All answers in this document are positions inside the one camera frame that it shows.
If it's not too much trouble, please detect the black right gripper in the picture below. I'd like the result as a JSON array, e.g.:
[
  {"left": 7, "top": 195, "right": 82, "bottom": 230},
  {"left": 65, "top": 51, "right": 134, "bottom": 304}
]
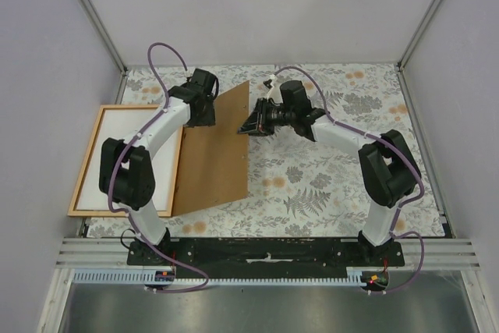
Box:
[{"left": 236, "top": 99, "right": 294, "bottom": 139}]

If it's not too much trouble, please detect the brown frame backing board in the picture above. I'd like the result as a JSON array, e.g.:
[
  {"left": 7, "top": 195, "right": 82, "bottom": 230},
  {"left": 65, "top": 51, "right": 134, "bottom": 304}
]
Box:
[{"left": 172, "top": 80, "right": 250, "bottom": 216}]

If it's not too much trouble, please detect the wooden picture frame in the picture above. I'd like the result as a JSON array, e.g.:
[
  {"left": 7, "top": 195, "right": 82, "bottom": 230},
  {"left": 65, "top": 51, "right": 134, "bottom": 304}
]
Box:
[{"left": 68, "top": 105, "right": 183, "bottom": 218}]

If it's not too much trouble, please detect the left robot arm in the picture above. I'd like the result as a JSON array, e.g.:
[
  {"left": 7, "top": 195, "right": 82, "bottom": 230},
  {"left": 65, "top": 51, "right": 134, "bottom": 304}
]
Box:
[{"left": 98, "top": 69, "right": 219, "bottom": 265}]

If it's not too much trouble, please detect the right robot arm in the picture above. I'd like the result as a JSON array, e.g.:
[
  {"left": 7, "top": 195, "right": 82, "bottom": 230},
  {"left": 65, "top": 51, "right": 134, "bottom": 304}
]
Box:
[{"left": 237, "top": 79, "right": 421, "bottom": 266}]

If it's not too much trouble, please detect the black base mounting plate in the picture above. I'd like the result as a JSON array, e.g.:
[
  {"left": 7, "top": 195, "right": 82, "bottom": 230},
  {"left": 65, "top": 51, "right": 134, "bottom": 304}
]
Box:
[{"left": 126, "top": 236, "right": 406, "bottom": 278}]

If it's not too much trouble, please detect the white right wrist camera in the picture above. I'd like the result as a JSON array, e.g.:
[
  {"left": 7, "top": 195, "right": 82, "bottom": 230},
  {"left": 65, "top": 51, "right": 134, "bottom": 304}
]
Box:
[{"left": 263, "top": 74, "right": 281, "bottom": 103}]

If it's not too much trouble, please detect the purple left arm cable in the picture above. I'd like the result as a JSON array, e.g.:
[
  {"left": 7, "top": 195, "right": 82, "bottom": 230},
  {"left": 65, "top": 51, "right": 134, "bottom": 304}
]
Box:
[{"left": 107, "top": 41, "right": 211, "bottom": 295}]

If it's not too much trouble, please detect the white slotted cable duct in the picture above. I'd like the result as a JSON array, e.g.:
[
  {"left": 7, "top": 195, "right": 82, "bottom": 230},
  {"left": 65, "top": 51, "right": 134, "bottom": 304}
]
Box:
[{"left": 72, "top": 268, "right": 370, "bottom": 284}]

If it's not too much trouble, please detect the aluminium rail base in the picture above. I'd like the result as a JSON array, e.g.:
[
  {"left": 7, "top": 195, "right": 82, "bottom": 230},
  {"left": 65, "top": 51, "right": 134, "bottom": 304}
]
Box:
[{"left": 56, "top": 237, "right": 480, "bottom": 271}]

